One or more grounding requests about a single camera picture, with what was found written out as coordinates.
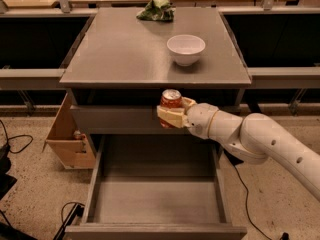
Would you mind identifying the red coke can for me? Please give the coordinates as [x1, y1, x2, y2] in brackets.
[159, 88, 184, 130]

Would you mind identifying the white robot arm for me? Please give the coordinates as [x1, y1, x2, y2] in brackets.
[157, 98, 320, 200]

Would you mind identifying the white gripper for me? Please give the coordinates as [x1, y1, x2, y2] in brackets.
[157, 97, 218, 139]

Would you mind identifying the grey drawer cabinet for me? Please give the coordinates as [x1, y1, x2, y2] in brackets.
[59, 6, 252, 240]

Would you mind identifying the black cable on left floor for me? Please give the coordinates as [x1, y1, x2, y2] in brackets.
[0, 119, 34, 155]

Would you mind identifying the black power adapter with cable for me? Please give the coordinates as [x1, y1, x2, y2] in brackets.
[224, 151, 290, 240]

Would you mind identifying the open grey middle drawer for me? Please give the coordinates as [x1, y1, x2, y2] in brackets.
[66, 135, 247, 240]

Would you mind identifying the cardboard box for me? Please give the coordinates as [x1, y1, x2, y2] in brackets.
[46, 95, 95, 169]

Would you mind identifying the green crumpled chip bag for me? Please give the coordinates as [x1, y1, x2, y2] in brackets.
[136, 0, 174, 22]

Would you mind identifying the closed grey top drawer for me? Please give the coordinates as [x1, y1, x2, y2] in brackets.
[70, 105, 189, 135]

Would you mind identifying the white bowl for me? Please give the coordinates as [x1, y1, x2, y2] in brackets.
[167, 34, 206, 66]

